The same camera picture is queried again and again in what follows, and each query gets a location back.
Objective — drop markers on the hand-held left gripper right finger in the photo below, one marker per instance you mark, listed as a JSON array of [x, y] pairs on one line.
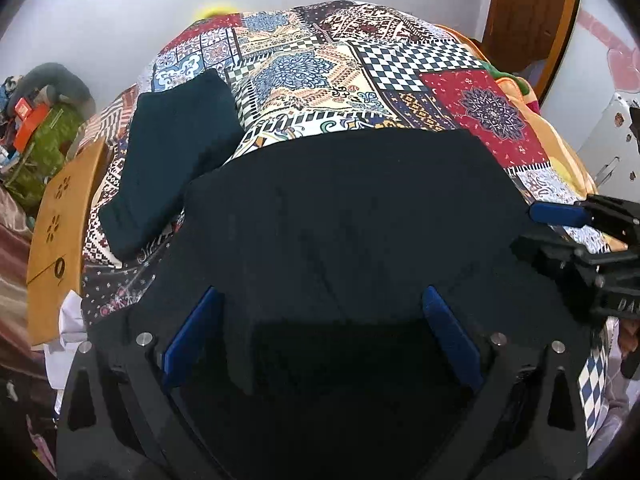
[[450, 340]]

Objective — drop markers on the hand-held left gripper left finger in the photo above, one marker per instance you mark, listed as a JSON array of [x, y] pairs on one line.
[[192, 340]]

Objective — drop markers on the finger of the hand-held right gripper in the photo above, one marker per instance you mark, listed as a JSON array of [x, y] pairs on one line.
[[550, 255], [557, 212]]

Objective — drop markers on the black pants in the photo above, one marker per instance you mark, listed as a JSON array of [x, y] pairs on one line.
[[350, 220]]

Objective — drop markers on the folded dark teal pants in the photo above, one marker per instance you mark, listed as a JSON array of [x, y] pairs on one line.
[[170, 160]]

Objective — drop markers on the white perforated panel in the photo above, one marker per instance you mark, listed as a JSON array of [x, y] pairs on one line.
[[620, 145]]

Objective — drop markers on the pile of white papers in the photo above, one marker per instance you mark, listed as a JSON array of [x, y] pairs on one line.
[[67, 340]]

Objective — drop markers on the white heart-print wardrobe door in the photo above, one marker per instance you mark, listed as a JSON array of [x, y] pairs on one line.
[[605, 45]]

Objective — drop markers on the wooden lap table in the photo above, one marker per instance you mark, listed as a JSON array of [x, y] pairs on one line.
[[55, 220]]

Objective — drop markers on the striped pink curtain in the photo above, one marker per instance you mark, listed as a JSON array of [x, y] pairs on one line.
[[15, 280]]

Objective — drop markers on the brown wooden door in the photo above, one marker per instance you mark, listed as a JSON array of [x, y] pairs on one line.
[[530, 5]]

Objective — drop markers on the striped quilt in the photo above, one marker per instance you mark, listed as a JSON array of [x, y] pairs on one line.
[[107, 125]]

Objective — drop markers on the green patterned storage bag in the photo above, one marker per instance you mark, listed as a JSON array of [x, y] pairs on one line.
[[50, 135]]

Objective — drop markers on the orange box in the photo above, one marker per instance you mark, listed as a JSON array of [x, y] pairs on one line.
[[30, 120]]

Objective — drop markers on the patchwork printed blanket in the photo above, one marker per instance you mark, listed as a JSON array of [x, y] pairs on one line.
[[310, 70]]

